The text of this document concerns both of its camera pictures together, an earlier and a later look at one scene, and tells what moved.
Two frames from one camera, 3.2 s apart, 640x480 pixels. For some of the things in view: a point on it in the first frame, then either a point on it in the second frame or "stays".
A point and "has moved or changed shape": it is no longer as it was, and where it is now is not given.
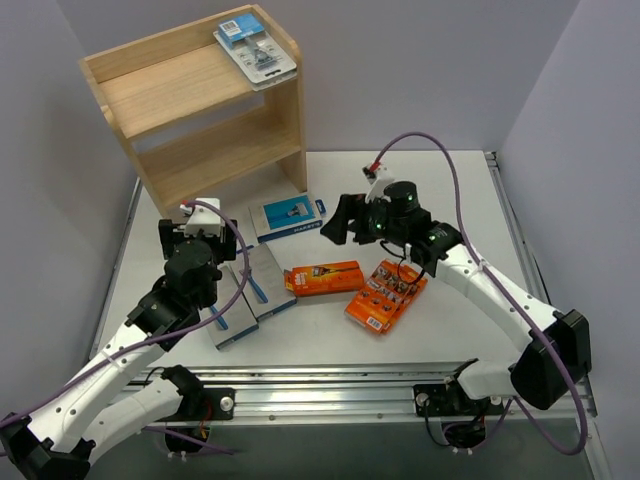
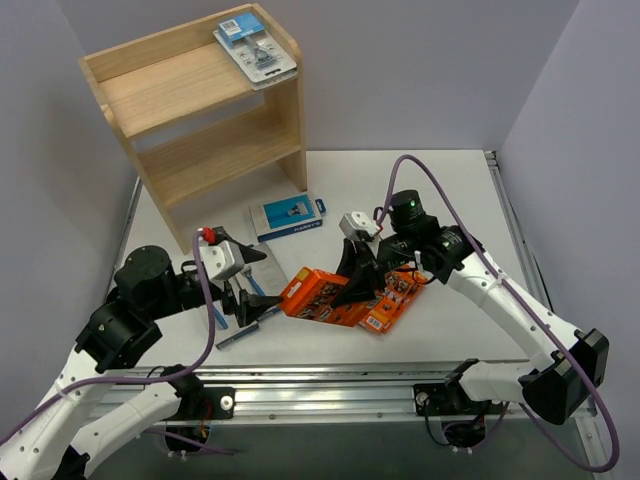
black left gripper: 167,239 to 233,295
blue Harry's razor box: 284,217 stays
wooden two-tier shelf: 184,119 stays
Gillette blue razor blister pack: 264,62 stays
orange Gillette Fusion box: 325,278 has moved or changed shape
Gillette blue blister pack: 263,60 stays
